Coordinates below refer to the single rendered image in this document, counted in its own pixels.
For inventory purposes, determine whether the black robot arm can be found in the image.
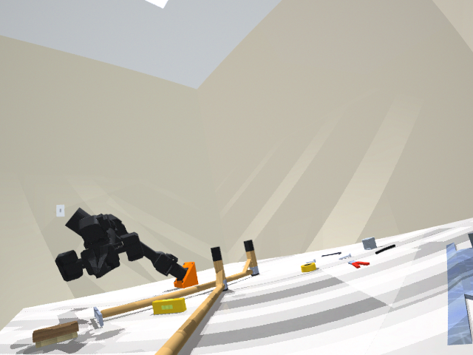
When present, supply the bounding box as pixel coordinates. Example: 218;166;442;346
65;207;188;281

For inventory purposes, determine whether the yellow ring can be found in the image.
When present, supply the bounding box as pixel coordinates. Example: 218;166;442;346
301;263;316;273

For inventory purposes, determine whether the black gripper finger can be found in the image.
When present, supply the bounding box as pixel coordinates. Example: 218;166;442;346
81;248;98;278
97;243;120;278

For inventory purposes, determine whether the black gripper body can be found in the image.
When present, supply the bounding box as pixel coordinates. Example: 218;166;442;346
55;232;144;282

